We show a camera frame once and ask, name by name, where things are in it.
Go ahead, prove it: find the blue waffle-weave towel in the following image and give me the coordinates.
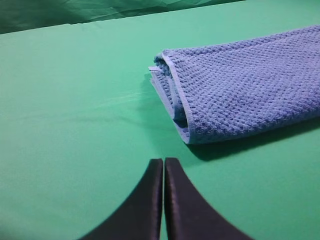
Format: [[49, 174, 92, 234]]
[[149, 25, 320, 145]]

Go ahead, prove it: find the green backdrop cloth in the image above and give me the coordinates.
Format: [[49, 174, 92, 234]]
[[0, 0, 246, 35]]

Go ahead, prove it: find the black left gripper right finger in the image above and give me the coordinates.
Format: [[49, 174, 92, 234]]
[[164, 157, 251, 240]]

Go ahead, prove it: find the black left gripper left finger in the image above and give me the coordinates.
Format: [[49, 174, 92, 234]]
[[81, 159, 163, 240]]

